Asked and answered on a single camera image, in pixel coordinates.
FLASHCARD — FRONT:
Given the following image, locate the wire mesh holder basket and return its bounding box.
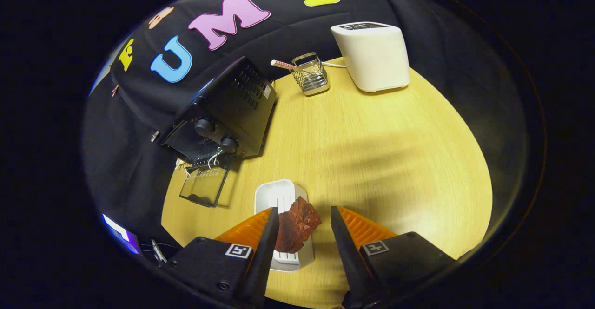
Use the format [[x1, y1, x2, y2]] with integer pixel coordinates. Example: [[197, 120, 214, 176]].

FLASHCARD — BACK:
[[291, 52, 330, 97]]

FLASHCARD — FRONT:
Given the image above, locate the white pop-up toaster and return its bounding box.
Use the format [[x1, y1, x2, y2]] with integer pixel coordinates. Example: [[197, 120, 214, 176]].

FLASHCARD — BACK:
[[331, 21, 410, 92]]

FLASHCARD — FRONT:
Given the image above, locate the brown meat piece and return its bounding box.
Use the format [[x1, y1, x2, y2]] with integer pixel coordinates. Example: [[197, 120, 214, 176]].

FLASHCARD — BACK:
[[274, 196, 322, 254]]

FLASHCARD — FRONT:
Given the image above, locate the black toaster oven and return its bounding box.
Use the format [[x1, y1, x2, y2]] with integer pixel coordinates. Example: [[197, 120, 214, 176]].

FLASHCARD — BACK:
[[150, 57, 277, 207]]

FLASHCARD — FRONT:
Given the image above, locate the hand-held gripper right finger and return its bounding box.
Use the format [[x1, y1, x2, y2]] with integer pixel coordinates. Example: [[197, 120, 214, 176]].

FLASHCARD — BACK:
[[331, 205, 458, 309]]

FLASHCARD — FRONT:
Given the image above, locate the bright purple screen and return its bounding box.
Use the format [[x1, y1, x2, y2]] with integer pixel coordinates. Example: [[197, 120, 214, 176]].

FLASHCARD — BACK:
[[102, 214, 141, 255]]

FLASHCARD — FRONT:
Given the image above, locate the white rectangular tray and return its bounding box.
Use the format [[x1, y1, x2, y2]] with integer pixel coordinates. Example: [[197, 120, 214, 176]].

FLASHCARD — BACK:
[[254, 179, 315, 272]]

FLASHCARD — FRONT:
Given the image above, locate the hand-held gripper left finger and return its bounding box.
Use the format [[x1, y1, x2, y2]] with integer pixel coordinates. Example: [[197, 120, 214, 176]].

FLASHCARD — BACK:
[[163, 207, 280, 307]]

